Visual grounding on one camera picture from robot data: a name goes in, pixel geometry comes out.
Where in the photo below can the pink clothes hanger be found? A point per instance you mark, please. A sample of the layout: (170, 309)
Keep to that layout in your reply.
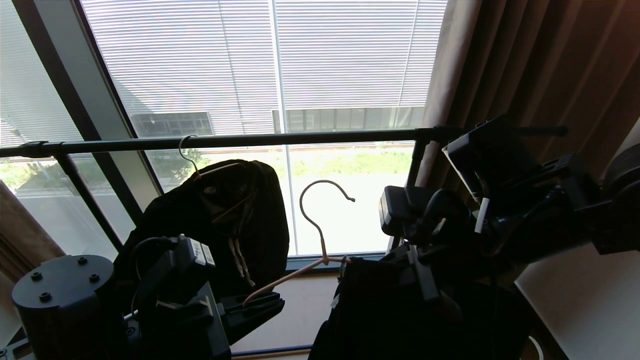
(186, 152)
(320, 240)

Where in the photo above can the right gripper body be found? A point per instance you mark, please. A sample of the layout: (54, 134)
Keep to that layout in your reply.
(425, 270)

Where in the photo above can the brown curtain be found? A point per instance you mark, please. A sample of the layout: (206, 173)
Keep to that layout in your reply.
(20, 240)
(525, 60)

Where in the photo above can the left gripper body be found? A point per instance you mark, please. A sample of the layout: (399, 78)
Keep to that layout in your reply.
(195, 325)

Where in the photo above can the white laundry basket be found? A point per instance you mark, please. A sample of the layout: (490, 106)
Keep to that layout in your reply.
(537, 350)

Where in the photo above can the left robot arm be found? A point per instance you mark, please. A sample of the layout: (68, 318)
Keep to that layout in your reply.
(60, 305)

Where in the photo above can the window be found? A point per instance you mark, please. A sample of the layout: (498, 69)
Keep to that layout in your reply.
(200, 60)

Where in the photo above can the black shorts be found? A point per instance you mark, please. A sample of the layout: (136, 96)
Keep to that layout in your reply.
(190, 215)

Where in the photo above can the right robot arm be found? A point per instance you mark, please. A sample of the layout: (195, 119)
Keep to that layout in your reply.
(530, 200)

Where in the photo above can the black garment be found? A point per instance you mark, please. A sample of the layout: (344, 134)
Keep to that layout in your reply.
(390, 320)

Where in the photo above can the black clothes rack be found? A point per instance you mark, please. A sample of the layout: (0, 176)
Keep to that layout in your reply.
(300, 138)

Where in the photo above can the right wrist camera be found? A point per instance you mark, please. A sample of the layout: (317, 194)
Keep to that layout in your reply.
(405, 210)

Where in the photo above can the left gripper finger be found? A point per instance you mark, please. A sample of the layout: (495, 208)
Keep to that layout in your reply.
(255, 320)
(255, 301)

